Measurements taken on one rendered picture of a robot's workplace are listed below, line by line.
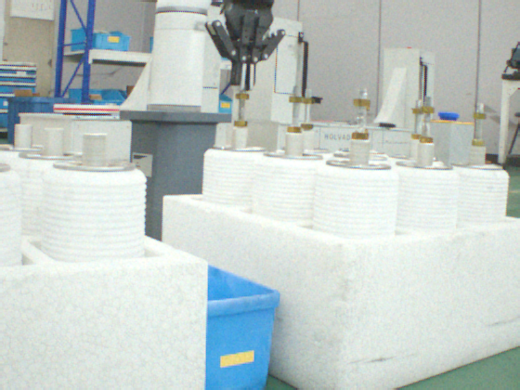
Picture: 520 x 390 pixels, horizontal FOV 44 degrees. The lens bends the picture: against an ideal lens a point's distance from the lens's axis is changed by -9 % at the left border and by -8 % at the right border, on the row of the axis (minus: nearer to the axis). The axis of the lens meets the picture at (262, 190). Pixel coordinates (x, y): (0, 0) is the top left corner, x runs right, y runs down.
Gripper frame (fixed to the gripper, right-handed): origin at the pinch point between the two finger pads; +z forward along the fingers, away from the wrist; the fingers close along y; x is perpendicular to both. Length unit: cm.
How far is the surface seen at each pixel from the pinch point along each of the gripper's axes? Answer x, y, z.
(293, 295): -23.2, -8.2, 24.3
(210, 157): -0.2, -4.8, 11.2
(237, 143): -0.8, -0.9, 9.3
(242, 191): -4.4, -2.1, 15.4
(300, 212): -16.5, -2.3, 16.3
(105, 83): 844, 356, -28
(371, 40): 417, 460, -79
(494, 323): -32.1, 20.3, 30.3
